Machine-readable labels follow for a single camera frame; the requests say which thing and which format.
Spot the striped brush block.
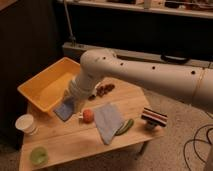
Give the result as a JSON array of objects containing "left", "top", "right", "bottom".
[{"left": 141, "top": 108, "right": 168, "bottom": 130}]

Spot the black floor cable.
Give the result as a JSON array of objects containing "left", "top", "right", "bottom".
[{"left": 183, "top": 113, "right": 213, "bottom": 171}]

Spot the wooden table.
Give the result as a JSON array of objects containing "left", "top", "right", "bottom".
[{"left": 19, "top": 78, "right": 164, "bottom": 171}]

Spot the light blue cloth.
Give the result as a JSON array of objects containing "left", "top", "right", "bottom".
[{"left": 93, "top": 103, "right": 124, "bottom": 145}]

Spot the metal pole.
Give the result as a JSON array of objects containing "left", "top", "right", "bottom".
[{"left": 63, "top": 0, "right": 76, "bottom": 46}]

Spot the blue sponge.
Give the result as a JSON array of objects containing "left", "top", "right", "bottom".
[{"left": 54, "top": 98, "right": 74, "bottom": 122}]

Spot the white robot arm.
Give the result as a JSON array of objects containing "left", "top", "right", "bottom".
[{"left": 68, "top": 48, "right": 213, "bottom": 113}]

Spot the dark red grapes toy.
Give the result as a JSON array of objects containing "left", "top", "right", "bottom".
[{"left": 97, "top": 84, "right": 115, "bottom": 97}]

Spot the metal shelf rail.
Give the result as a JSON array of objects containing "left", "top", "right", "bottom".
[{"left": 62, "top": 42, "right": 213, "bottom": 80}]

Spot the orange fruit toy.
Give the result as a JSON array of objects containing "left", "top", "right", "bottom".
[{"left": 83, "top": 109, "right": 94, "bottom": 123}]

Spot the green plastic cup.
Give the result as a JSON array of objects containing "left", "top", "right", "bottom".
[{"left": 29, "top": 147, "right": 48, "bottom": 166}]

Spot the yellow plastic bin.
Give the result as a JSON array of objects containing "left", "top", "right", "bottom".
[{"left": 18, "top": 57, "right": 80, "bottom": 113}]

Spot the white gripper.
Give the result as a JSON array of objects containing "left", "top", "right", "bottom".
[{"left": 63, "top": 89, "right": 85, "bottom": 114}]

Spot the green pea pod toy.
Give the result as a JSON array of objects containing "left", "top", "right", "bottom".
[{"left": 115, "top": 119, "right": 134, "bottom": 136}]

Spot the black handle on rail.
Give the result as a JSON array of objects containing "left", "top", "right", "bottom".
[{"left": 160, "top": 55, "right": 190, "bottom": 64}]

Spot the white plastic cup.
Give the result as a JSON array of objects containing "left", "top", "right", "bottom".
[{"left": 15, "top": 114, "right": 37, "bottom": 135}]

